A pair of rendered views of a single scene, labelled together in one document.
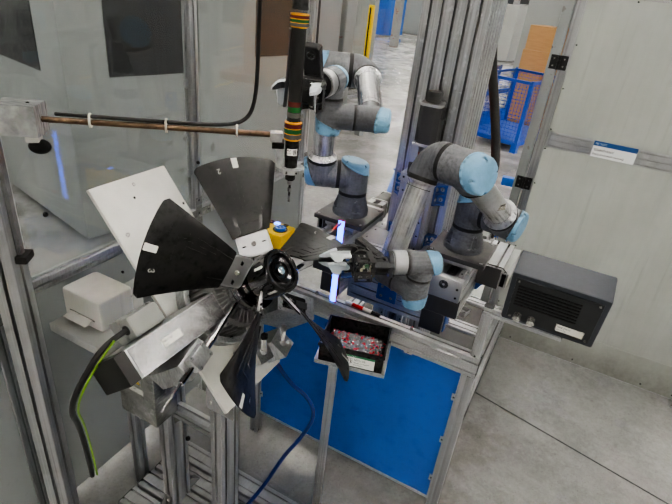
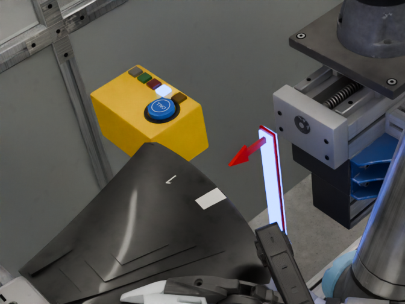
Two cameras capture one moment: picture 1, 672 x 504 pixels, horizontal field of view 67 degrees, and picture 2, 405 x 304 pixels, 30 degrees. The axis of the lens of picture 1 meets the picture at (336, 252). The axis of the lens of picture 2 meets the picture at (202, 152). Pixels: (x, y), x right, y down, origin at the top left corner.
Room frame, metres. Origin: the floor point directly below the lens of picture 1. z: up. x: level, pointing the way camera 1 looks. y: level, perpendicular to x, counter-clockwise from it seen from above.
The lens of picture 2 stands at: (0.95, -0.28, 1.79)
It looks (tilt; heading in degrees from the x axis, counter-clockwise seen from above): 43 degrees down; 32
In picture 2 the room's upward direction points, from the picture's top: 11 degrees counter-clockwise
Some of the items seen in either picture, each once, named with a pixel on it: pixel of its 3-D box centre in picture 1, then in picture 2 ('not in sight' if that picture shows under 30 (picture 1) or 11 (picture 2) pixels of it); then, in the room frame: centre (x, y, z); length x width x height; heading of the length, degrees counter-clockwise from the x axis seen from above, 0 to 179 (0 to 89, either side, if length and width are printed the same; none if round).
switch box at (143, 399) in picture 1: (147, 383); not in sight; (1.17, 0.54, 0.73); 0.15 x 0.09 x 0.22; 65
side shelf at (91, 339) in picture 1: (123, 312); not in sight; (1.36, 0.69, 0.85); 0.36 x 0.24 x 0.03; 155
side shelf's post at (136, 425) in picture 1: (134, 406); not in sight; (1.36, 0.69, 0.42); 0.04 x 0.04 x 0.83; 65
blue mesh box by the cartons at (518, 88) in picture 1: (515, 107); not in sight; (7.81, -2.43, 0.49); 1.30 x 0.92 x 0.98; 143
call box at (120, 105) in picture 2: (269, 238); (150, 123); (1.68, 0.25, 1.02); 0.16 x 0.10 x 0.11; 65
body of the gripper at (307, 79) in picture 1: (312, 91); not in sight; (1.35, 0.11, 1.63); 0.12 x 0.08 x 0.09; 165
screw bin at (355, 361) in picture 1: (355, 343); not in sight; (1.34, -0.10, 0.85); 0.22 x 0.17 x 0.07; 80
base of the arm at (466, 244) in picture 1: (465, 235); not in sight; (1.76, -0.49, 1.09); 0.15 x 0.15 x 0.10
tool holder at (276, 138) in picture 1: (287, 152); not in sight; (1.23, 0.15, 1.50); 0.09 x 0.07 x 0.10; 100
